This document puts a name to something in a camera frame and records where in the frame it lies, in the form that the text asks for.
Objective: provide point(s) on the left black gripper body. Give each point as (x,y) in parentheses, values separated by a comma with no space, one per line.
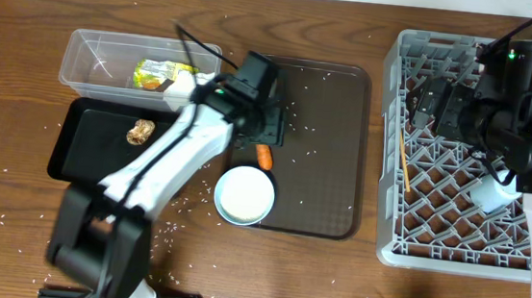
(271,126)

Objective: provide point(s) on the clear plastic bin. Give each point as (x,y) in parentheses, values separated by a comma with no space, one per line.
(102,65)

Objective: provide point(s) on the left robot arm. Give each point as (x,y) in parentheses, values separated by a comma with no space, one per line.
(102,233)

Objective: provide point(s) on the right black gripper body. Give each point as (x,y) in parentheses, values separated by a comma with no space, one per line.
(424,103)

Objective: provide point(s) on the grey dishwasher rack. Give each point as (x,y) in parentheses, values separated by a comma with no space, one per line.
(435,226)

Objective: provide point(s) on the wooden chopstick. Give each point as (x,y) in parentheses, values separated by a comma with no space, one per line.
(404,163)

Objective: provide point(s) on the light blue rice bowl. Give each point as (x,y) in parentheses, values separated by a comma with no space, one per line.
(244,195)

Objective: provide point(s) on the light blue cup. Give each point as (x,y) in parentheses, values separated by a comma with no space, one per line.
(489,195)

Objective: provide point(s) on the white napkin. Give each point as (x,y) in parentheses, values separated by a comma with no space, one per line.
(178,93)

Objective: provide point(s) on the orange carrot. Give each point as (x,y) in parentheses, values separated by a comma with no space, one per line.
(264,157)

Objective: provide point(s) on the yellow green snack wrapper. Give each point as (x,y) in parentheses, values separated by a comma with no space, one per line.
(150,74)

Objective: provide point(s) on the brown food scrap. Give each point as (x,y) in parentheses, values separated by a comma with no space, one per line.
(141,132)

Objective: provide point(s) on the brown serving tray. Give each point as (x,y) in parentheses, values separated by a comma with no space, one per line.
(318,171)

